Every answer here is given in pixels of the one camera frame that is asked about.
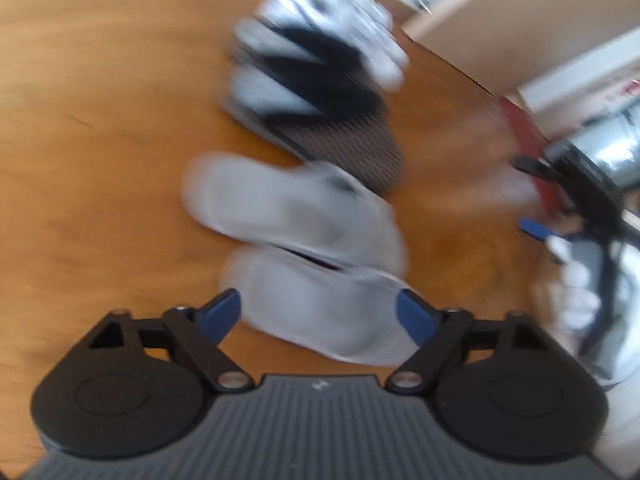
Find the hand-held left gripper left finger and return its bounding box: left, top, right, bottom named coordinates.
left=86, top=288, right=254, bottom=392

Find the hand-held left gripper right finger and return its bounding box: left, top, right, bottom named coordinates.
left=385, top=290, right=553, bottom=394

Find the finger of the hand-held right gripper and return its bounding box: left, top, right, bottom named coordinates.
left=510, top=155, right=557, bottom=182
left=517, top=217, right=557, bottom=244

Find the light grey slipper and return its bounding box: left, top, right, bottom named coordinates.
left=220, top=247, right=427, bottom=367
left=182, top=154, right=409, bottom=277

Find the person's right hand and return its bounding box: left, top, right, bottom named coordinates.
left=545, top=236, right=607, bottom=335

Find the beige wooden door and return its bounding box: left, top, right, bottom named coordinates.
left=401, top=0, right=640, bottom=100

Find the black and white slide sandal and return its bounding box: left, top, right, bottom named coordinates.
left=220, top=66, right=407, bottom=197

